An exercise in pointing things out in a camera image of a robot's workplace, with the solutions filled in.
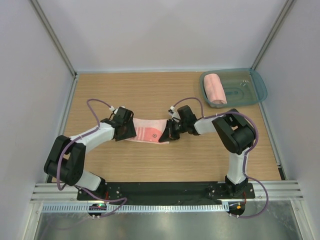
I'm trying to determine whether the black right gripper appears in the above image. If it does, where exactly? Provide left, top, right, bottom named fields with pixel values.
left=159, top=119, right=188, bottom=143

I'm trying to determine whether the small pink cloth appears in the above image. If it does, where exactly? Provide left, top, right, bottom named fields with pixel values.
left=127, top=118, right=170, bottom=144

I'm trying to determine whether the large pink towel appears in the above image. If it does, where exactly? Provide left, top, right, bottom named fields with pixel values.
left=203, top=73, right=227, bottom=105

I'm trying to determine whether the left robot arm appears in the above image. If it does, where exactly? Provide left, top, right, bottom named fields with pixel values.
left=44, top=107, right=137, bottom=200

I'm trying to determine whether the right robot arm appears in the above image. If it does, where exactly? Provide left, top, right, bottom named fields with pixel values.
left=158, top=105, right=257, bottom=198

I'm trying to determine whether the teal plastic tray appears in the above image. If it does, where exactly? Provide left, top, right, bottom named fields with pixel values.
left=199, top=68, right=268, bottom=108

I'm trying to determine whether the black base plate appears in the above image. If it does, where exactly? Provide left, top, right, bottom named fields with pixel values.
left=77, top=181, right=256, bottom=205

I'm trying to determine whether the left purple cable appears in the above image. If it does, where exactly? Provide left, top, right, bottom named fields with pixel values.
left=56, top=99, right=128, bottom=218

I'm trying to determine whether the aluminium front rail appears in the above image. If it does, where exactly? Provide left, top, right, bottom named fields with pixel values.
left=31, top=180, right=303, bottom=206

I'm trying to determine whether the slotted cable duct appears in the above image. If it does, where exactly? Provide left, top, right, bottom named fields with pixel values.
left=41, top=202, right=229, bottom=214

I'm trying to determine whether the left aluminium frame post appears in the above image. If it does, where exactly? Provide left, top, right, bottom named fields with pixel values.
left=29, top=0, right=77, bottom=78

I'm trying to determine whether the aluminium frame post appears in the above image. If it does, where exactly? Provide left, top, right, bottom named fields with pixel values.
left=29, top=0, right=77, bottom=78
left=251, top=0, right=297, bottom=70

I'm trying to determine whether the right aluminium frame post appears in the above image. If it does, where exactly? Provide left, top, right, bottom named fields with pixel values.
left=251, top=0, right=297, bottom=70

